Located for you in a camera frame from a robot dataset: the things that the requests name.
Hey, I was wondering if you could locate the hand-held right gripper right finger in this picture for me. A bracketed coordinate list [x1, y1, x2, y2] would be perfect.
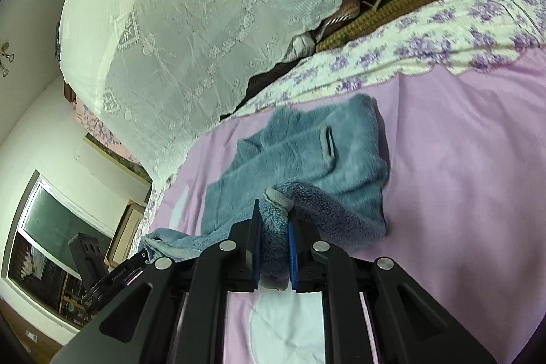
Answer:
[287, 219, 498, 364]

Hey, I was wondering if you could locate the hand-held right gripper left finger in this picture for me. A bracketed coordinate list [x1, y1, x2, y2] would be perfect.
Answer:
[51, 199, 262, 364]

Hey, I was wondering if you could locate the blue fleece jacket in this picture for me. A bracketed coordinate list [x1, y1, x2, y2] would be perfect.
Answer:
[141, 93, 391, 292]

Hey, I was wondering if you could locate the wooden framed picture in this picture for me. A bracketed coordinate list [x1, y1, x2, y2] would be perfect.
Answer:
[104, 199, 146, 268]

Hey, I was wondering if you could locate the window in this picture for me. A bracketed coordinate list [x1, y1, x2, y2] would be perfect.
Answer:
[6, 171, 114, 326]

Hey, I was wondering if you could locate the dark patterned panel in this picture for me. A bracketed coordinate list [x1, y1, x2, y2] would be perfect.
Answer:
[83, 134, 152, 182]

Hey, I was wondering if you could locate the pink floral cloth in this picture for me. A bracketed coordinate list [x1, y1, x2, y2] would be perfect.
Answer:
[72, 93, 152, 177]

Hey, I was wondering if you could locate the white cloth bundle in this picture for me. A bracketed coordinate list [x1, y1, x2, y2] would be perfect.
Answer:
[285, 32, 318, 61]

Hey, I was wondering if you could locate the white lace curtain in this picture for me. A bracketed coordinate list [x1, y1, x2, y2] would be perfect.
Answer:
[57, 0, 498, 181]

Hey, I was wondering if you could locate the ceiling lamp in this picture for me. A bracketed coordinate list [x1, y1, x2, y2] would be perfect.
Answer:
[0, 41, 15, 79]

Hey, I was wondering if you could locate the pink striped cloth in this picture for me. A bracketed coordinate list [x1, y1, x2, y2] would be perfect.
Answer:
[320, 0, 363, 45]

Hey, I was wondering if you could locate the purple floral bed sheet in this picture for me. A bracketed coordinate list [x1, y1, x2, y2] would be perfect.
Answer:
[145, 0, 546, 228]

